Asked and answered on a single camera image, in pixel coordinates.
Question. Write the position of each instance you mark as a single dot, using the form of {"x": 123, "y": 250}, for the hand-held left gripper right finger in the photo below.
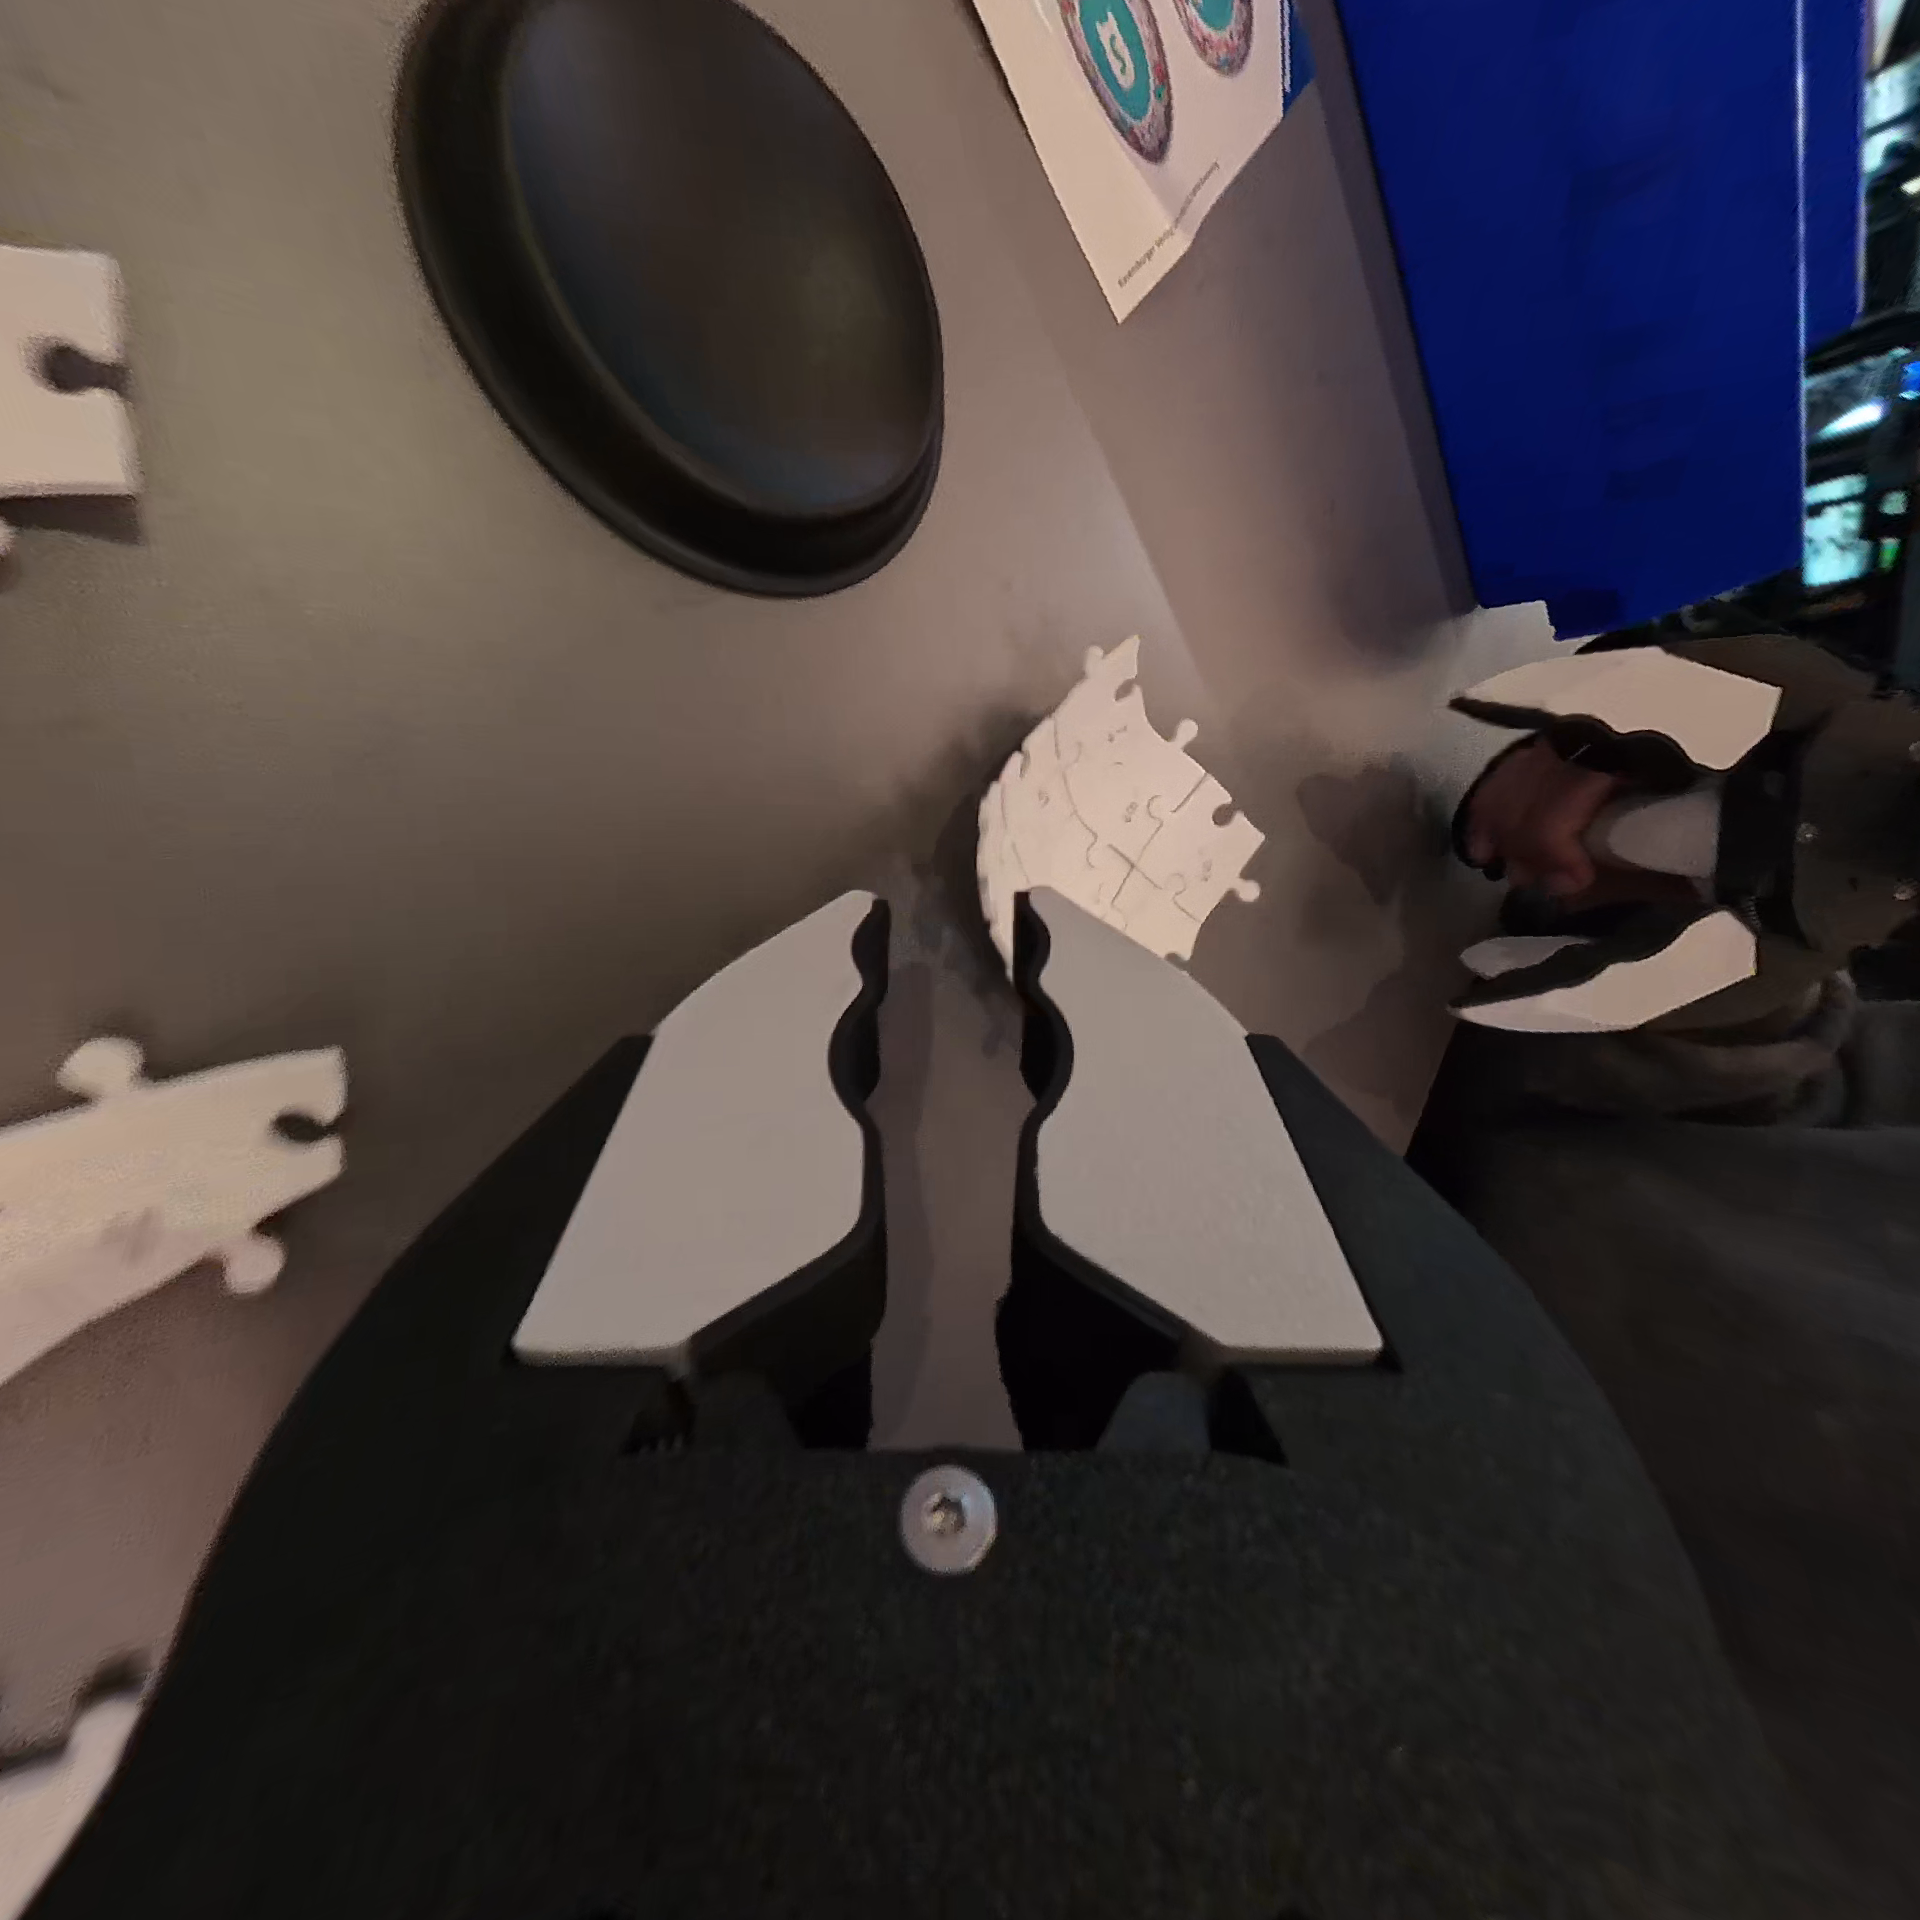
{"x": 1199, "y": 1185}

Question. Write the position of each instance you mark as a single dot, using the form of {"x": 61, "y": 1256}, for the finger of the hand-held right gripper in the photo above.
{"x": 1649, "y": 705}
{"x": 1633, "y": 975}

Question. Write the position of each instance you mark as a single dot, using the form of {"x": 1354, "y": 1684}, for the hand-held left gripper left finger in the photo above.
{"x": 706, "y": 1185}

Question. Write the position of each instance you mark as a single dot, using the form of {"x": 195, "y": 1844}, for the joined white puzzle section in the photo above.
{"x": 1112, "y": 810}

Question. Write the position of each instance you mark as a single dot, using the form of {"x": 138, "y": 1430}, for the scattered loose puzzle pieces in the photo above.
{"x": 135, "y": 1185}

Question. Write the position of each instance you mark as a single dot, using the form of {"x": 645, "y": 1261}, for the person's right hand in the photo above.
{"x": 1545, "y": 824}

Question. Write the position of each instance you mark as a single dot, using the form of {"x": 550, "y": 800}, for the blue box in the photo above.
{"x": 1605, "y": 301}

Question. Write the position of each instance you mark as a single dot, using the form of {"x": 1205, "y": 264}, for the white printed instruction sheet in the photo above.
{"x": 1139, "y": 165}

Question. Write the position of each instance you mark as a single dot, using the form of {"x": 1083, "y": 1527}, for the black round desk grommet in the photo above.
{"x": 675, "y": 285}

